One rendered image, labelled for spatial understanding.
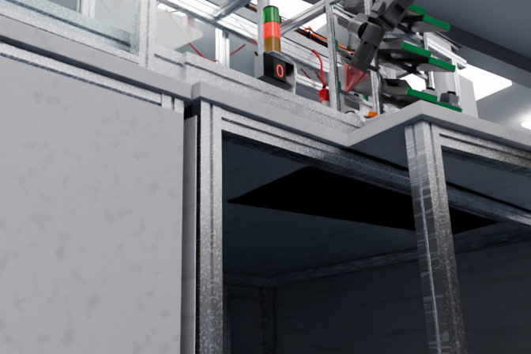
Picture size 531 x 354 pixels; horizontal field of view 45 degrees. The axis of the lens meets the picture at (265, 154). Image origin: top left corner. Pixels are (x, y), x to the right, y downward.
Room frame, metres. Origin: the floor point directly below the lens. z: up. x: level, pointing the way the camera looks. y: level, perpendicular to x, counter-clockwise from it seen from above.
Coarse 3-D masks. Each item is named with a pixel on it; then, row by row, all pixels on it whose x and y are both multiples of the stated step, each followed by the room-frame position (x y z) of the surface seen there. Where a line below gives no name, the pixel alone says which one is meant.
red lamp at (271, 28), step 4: (264, 24) 1.64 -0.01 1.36; (268, 24) 1.63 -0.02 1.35; (272, 24) 1.63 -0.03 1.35; (276, 24) 1.63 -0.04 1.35; (264, 28) 1.64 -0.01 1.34; (268, 28) 1.63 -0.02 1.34; (272, 28) 1.63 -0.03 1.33; (276, 28) 1.63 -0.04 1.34; (280, 28) 1.65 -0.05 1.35; (264, 32) 1.64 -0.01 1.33; (268, 32) 1.63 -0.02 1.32; (272, 32) 1.63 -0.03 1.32; (276, 32) 1.63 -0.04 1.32; (280, 32) 1.65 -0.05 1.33; (264, 36) 1.64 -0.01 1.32; (268, 36) 1.63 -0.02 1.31; (276, 36) 1.63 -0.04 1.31; (280, 36) 1.65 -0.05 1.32
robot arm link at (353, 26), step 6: (378, 0) 1.56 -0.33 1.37; (372, 6) 1.57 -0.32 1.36; (378, 6) 1.56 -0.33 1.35; (384, 6) 1.56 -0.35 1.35; (372, 12) 1.58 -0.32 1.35; (378, 12) 1.56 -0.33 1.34; (354, 18) 1.66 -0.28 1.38; (360, 18) 1.64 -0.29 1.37; (366, 18) 1.63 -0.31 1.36; (372, 18) 1.60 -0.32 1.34; (378, 18) 1.57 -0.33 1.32; (348, 24) 1.66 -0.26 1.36; (354, 24) 1.64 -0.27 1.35; (360, 24) 1.63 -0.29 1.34; (384, 24) 1.60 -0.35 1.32; (348, 30) 1.67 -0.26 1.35; (354, 30) 1.65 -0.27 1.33; (360, 30) 1.64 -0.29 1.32; (390, 30) 1.62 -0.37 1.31; (354, 36) 1.67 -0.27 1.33; (360, 36) 1.65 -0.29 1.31
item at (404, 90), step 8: (368, 80) 1.93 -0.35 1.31; (384, 80) 1.87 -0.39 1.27; (392, 80) 2.01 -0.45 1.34; (400, 80) 1.98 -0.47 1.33; (352, 88) 1.99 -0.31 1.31; (360, 88) 1.96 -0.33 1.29; (368, 88) 1.93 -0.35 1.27; (384, 88) 1.87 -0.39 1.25; (392, 88) 1.84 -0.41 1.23; (400, 88) 1.82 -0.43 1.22; (408, 88) 1.79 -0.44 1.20; (392, 96) 1.92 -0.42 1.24; (400, 96) 1.87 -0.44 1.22; (408, 96) 1.83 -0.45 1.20; (416, 96) 1.82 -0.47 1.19; (424, 96) 1.83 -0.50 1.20; (432, 96) 1.85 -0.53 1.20
